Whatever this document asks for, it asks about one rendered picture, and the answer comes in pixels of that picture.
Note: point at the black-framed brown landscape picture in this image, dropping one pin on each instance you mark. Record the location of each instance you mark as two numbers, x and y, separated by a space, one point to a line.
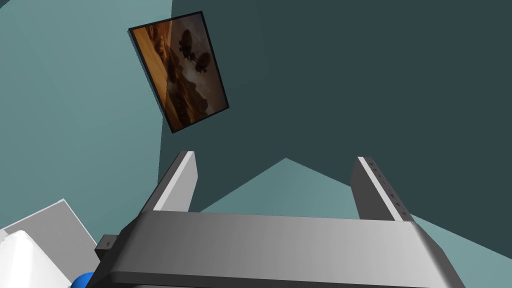
180 72

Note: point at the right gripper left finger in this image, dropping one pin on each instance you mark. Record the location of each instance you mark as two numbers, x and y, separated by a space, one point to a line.
176 192

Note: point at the blue ball knob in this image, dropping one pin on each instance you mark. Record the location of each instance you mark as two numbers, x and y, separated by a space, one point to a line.
83 281

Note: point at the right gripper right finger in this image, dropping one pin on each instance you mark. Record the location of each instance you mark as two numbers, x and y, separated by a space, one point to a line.
374 200

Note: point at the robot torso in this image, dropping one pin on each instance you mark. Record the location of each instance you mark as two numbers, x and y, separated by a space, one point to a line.
24 260

